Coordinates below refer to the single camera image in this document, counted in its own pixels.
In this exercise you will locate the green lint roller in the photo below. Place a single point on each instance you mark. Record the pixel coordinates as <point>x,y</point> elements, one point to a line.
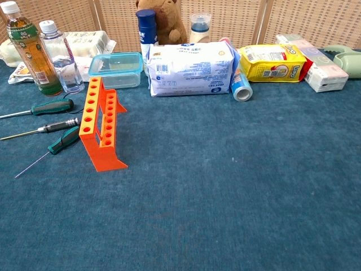
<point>348,60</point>

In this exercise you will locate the yellow snack bag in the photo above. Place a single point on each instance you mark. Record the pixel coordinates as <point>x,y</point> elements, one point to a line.
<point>270,65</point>

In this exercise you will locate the white wet wipes pack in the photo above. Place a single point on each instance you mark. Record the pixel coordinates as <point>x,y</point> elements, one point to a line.
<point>191,67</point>

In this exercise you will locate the red yellow snack box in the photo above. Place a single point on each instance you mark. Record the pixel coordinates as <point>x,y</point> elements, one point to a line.
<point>308,69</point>

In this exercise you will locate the green tea bottle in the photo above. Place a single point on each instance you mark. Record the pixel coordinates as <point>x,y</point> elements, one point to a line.
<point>28,56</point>

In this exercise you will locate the blue white spray can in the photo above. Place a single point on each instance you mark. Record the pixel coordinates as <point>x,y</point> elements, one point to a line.
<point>146,31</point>

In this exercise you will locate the clear water bottle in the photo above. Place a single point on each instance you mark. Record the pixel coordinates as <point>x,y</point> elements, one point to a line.
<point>65,70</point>

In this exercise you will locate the black metal precision screwdriver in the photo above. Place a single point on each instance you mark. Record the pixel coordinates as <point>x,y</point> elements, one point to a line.
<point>59,126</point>

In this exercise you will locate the clear blue-lidded food container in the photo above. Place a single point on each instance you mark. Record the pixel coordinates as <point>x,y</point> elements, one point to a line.
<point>115,67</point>

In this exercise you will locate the brown capybara plush toy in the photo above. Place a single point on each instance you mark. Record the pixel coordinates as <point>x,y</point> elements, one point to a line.
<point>169,19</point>

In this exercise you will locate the white clear-capped sauce bottle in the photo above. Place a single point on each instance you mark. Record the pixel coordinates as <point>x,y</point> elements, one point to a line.
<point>199,35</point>

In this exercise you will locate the blue felt table cover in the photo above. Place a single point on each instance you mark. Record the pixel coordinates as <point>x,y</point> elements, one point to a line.
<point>197,183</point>

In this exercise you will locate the wicker folding screen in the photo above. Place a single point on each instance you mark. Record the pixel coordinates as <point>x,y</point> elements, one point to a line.
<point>310,19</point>

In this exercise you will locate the orange tool rack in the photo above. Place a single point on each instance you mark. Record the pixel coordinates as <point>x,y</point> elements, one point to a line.
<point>104,158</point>

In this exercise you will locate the pastel tissue pack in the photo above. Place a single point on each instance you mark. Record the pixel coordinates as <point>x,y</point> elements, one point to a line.
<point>324,70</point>

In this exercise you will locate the white toilet paper pack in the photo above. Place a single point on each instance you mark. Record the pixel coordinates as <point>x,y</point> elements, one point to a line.
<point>84,42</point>

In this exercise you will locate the blue plastic wrap roll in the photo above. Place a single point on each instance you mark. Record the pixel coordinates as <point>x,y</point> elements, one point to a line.
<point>239,84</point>

